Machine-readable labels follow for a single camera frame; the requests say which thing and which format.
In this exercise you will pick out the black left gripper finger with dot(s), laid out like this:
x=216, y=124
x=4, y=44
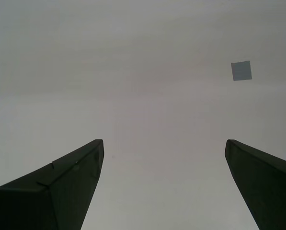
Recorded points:
x=265, y=187
x=49, y=191

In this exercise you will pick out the grey square tape marker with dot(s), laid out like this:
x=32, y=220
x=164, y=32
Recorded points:
x=241, y=71

